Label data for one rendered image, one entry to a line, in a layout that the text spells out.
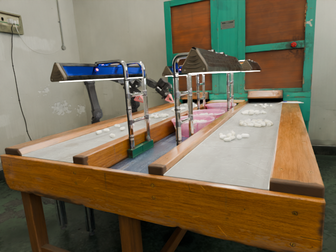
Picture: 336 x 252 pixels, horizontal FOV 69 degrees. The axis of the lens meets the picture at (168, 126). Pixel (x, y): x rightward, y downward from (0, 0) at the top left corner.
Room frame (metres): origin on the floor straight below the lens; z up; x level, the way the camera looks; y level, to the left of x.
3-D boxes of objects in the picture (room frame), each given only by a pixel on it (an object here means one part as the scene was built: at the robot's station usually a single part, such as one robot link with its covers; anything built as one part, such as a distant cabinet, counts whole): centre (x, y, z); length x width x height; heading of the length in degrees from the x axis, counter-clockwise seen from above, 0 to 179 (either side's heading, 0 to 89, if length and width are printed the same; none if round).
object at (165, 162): (1.53, -0.35, 0.71); 1.81 x 0.05 x 0.11; 154
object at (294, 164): (1.35, -0.70, 0.67); 1.81 x 0.12 x 0.19; 154
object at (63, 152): (1.75, 0.10, 0.73); 1.81 x 0.30 x 0.02; 154
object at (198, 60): (0.99, -0.22, 1.08); 0.62 x 0.08 x 0.07; 154
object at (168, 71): (2.11, -0.15, 1.08); 0.62 x 0.08 x 0.07; 154
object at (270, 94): (2.23, -0.90, 0.83); 0.30 x 0.06 x 0.07; 64
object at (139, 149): (1.20, 0.21, 0.90); 0.20 x 0.19 x 0.45; 154
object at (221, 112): (1.75, -0.28, 0.72); 0.27 x 0.27 x 0.10
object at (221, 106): (2.14, -0.48, 0.72); 0.27 x 0.27 x 0.10
